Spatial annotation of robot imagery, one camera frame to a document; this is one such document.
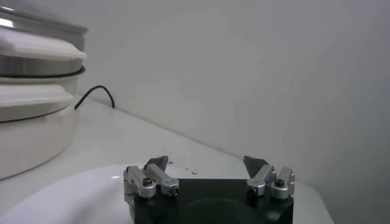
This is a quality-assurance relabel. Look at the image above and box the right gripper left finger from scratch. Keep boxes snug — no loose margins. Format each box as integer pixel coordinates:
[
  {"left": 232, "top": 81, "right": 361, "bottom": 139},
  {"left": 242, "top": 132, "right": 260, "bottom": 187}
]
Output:
[{"left": 123, "top": 155, "right": 180, "bottom": 199}]

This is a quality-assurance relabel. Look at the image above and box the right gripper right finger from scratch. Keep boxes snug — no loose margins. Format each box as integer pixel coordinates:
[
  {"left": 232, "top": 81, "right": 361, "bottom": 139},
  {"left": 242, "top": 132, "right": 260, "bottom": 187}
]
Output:
[{"left": 243, "top": 155, "right": 296, "bottom": 200}]

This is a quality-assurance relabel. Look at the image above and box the white round plate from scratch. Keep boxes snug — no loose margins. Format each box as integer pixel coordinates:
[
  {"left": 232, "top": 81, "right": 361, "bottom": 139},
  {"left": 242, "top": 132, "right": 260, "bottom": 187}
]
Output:
[{"left": 0, "top": 164, "right": 335, "bottom": 224}]

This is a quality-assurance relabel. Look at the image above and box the black pot power cord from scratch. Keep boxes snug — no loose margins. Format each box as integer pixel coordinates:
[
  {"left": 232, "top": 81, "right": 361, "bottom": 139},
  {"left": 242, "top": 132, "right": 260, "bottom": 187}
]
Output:
[{"left": 74, "top": 85, "right": 116, "bottom": 110}]

